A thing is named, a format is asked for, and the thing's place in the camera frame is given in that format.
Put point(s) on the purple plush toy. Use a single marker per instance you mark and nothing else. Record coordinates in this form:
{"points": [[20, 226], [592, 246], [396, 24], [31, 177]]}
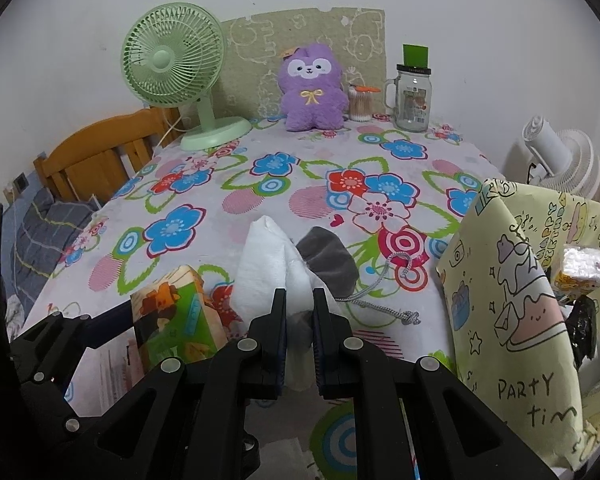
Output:
{"points": [[312, 92]]}

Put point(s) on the grey drawstring pouch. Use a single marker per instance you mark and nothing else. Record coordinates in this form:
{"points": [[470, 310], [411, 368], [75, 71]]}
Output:
{"points": [[324, 254]]}

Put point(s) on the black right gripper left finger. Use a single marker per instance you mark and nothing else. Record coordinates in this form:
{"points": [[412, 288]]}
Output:
{"points": [[187, 421]]}

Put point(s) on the yellow cartoon snack pack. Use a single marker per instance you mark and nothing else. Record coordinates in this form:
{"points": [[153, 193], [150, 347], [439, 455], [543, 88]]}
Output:
{"points": [[577, 271]]}

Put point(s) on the white floor fan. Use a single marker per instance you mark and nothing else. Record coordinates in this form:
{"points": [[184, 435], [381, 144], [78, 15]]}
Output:
{"points": [[564, 161]]}

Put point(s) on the toothpick jar orange lid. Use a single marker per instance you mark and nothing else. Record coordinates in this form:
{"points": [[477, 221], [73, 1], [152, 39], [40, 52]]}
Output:
{"points": [[361, 102]]}

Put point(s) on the yellow cartoon fabric storage box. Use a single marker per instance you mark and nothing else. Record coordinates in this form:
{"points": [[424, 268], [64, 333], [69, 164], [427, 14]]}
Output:
{"points": [[511, 343]]}

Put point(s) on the green desk fan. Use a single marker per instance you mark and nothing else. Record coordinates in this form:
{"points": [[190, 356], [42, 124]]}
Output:
{"points": [[172, 57]]}

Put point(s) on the grey plaid pillow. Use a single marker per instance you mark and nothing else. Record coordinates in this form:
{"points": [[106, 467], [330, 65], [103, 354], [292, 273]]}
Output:
{"points": [[35, 234]]}

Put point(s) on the black plastic bag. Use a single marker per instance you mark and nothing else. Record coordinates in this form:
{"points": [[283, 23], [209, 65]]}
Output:
{"points": [[582, 330]]}

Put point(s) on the green tissue pack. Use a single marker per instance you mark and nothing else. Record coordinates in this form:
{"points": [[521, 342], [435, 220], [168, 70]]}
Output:
{"points": [[171, 319]]}

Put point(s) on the glass jar with green lid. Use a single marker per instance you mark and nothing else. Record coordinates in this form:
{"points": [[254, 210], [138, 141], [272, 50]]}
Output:
{"points": [[408, 94]]}

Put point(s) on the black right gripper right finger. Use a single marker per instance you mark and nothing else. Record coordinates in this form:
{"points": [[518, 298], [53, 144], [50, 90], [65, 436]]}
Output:
{"points": [[413, 419]]}

